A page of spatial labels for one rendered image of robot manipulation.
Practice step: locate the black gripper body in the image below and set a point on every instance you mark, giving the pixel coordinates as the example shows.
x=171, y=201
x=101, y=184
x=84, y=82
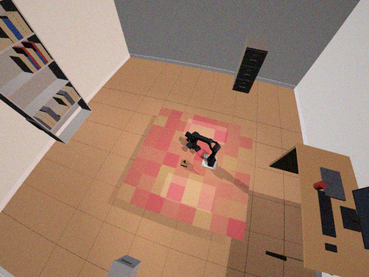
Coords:
x=197, y=148

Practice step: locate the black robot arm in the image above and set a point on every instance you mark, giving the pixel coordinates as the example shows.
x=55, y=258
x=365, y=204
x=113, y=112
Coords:
x=195, y=137

